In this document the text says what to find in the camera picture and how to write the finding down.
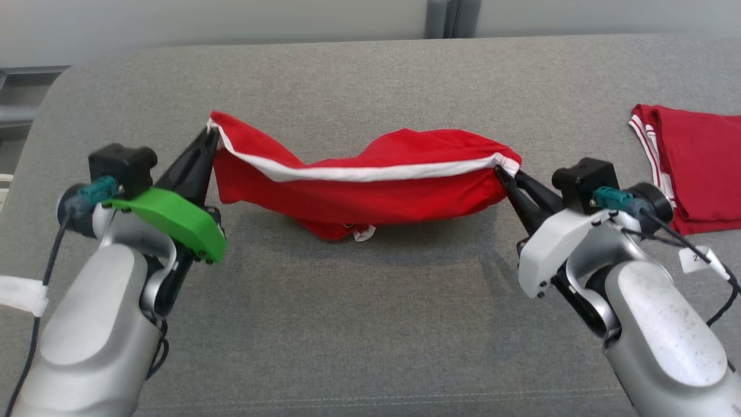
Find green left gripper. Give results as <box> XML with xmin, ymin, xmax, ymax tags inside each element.
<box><xmin>108</xmin><ymin>127</ymin><xmax>228</xmax><ymax>265</ymax></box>

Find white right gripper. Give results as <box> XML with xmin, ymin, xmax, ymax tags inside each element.
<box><xmin>495</xmin><ymin>166</ymin><xmax>615</xmax><ymax>300</ymax></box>

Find red shorts with white trim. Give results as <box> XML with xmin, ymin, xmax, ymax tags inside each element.
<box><xmin>207</xmin><ymin>110</ymin><xmax>522</xmax><ymax>242</ymax></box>

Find red jersey with white panel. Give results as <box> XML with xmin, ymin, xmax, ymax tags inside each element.
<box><xmin>629</xmin><ymin>104</ymin><xmax>741</xmax><ymax>236</ymax></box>

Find teal right camera connector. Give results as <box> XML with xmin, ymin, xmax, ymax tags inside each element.
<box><xmin>591</xmin><ymin>185</ymin><xmax>639</xmax><ymax>216</ymax></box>

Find teal camera connector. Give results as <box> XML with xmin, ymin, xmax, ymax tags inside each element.
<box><xmin>58</xmin><ymin>176</ymin><xmax>120</xmax><ymax>220</ymax></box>
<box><xmin>591</xmin><ymin>185</ymin><xmax>639</xmax><ymax>216</ymax></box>

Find teal left camera connector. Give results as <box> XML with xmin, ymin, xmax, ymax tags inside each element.
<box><xmin>58</xmin><ymin>176</ymin><xmax>120</xmax><ymax>220</ymax></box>

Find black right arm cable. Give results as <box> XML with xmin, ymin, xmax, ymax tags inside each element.
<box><xmin>636</xmin><ymin>207</ymin><xmax>741</xmax><ymax>326</ymax></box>

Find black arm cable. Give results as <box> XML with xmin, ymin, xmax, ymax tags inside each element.
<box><xmin>636</xmin><ymin>207</ymin><xmax>741</xmax><ymax>326</ymax></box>
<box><xmin>2</xmin><ymin>210</ymin><xmax>77</xmax><ymax>417</ymax></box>

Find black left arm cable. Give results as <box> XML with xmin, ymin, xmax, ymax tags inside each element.
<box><xmin>2</xmin><ymin>210</ymin><xmax>77</xmax><ymax>417</ymax></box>

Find white cable label tag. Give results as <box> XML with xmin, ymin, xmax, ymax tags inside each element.
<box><xmin>678</xmin><ymin>246</ymin><xmax>714</xmax><ymax>275</ymax></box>

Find grey metal cart frame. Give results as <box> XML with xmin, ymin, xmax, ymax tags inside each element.
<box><xmin>0</xmin><ymin>65</ymin><xmax>73</xmax><ymax>129</ymax></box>

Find grey partition post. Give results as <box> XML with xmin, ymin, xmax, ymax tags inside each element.
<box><xmin>425</xmin><ymin>0</ymin><xmax>481</xmax><ymax>39</ymax></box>

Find white strap on cable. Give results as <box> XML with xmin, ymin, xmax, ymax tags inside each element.
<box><xmin>0</xmin><ymin>275</ymin><xmax>50</xmax><ymax>317</ymax></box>

